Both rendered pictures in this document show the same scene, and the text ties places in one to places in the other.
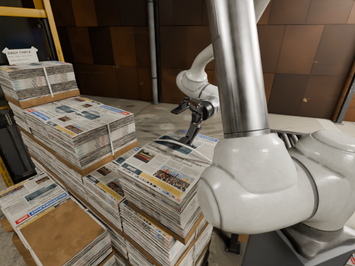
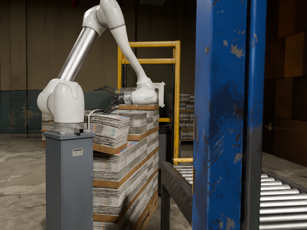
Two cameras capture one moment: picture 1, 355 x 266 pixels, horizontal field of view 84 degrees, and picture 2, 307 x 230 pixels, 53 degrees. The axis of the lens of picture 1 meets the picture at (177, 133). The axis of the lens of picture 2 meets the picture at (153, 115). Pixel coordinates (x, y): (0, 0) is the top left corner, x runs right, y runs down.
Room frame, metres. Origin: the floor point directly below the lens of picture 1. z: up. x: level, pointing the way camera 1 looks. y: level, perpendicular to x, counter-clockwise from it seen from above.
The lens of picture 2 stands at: (0.07, -2.04, 1.20)
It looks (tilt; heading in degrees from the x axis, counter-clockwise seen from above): 3 degrees down; 64
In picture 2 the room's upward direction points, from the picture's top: 1 degrees clockwise
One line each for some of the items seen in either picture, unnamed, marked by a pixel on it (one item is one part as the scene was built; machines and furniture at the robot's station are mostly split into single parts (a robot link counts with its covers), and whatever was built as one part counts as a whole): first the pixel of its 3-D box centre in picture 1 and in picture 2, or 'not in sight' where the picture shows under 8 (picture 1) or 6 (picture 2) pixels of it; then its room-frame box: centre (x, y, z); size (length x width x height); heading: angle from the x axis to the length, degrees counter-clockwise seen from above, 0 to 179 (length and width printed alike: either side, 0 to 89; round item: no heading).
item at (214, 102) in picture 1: (208, 107); (129, 98); (0.82, -0.14, 1.19); 0.09 x 0.06 x 0.09; 53
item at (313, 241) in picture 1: (312, 211); (71, 127); (0.39, -0.38, 1.03); 0.22 x 0.18 x 0.06; 107
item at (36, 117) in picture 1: (69, 123); (131, 122); (1.19, 0.72, 0.95); 0.38 x 0.29 x 0.23; 144
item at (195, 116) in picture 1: (199, 113); (118, 98); (0.76, -0.09, 1.18); 0.09 x 0.07 x 0.08; 143
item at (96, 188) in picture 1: (121, 210); (118, 188); (0.93, 0.38, 0.42); 1.17 x 0.39 x 0.83; 53
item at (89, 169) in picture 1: (98, 148); (123, 134); (1.01, 0.48, 0.86); 0.38 x 0.29 x 0.04; 144
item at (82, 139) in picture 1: (95, 135); (122, 125); (1.01, 0.48, 0.95); 0.38 x 0.29 x 0.23; 144
